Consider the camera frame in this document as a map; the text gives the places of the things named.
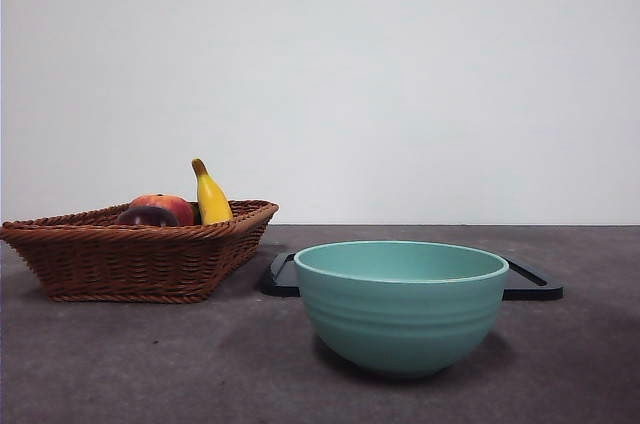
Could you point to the teal ribbed bowl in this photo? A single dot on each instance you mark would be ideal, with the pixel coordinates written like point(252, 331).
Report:
point(400, 324)

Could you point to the dark green fruit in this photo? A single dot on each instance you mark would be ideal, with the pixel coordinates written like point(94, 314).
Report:
point(196, 217)

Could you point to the red orange peach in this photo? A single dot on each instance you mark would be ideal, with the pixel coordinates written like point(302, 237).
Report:
point(170, 202)

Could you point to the black rectangular tray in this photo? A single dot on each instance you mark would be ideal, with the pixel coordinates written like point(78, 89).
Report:
point(279, 289)

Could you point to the brown wicker basket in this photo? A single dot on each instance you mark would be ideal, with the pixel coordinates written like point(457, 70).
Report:
point(130, 264)

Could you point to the dark red plum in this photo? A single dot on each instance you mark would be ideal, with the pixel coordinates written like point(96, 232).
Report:
point(147, 218)

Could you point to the yellow banana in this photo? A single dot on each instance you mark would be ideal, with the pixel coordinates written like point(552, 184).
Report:
point(213, 202)

